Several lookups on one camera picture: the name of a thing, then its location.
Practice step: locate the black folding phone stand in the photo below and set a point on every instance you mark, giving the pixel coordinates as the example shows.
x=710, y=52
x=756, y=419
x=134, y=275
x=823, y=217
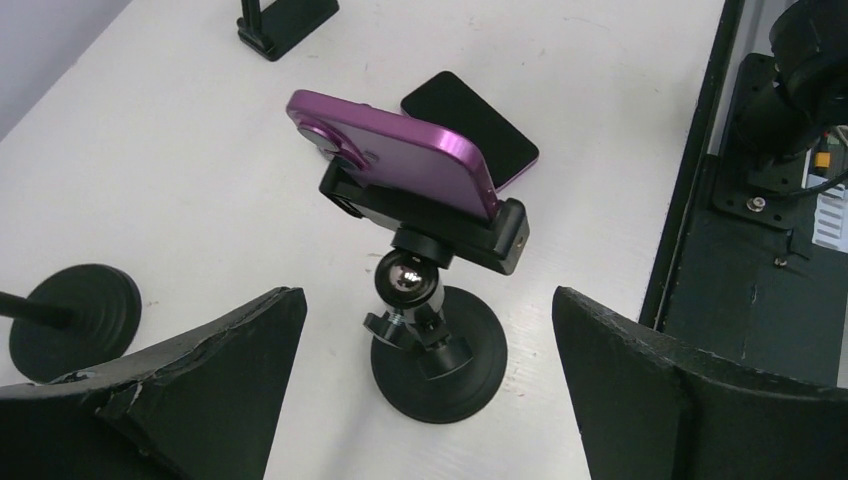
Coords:
x=276, y=29

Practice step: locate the right white cable duct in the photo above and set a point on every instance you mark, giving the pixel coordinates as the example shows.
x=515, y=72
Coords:
x=830, y=219

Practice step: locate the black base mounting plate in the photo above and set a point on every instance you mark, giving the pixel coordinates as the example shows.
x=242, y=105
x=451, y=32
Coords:
x=737, y=274

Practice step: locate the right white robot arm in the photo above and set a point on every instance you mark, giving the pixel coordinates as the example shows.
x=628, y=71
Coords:
x=804, y=96

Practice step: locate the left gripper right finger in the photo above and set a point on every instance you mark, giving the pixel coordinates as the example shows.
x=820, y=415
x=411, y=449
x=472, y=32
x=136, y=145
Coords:
x=649, y=406

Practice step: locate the black round-base phone stand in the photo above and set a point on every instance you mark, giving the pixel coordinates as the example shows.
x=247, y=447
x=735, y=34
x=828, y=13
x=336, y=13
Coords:
x=79, y=317

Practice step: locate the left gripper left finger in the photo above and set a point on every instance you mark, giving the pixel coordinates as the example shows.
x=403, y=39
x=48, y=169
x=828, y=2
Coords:
x=201, y=405

